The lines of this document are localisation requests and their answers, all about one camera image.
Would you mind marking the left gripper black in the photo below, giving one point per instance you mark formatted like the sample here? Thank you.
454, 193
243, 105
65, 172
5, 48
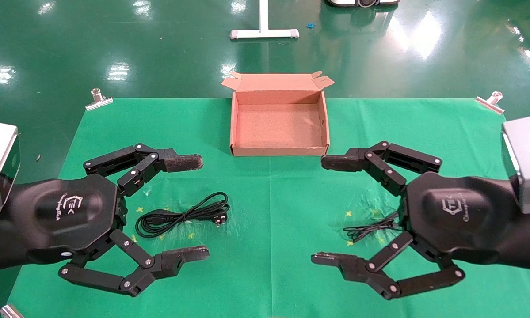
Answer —
70, 216

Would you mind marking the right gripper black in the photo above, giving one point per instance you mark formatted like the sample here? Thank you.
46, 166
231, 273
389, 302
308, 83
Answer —
459, 216

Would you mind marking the dark wheeled robot base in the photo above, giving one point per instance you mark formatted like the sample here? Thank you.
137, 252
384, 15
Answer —
362, 2

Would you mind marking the open brown cardboard box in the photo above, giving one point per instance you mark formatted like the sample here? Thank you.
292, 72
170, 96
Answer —
278, 126

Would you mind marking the green table cloth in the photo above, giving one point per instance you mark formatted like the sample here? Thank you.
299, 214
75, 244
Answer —
269, 198

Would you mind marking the silver binder clip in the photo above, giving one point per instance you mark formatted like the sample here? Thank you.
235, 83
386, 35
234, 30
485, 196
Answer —
10, 312
490, 104
98, 102

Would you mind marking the white stand base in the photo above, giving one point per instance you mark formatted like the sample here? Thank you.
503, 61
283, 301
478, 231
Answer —
264, 33

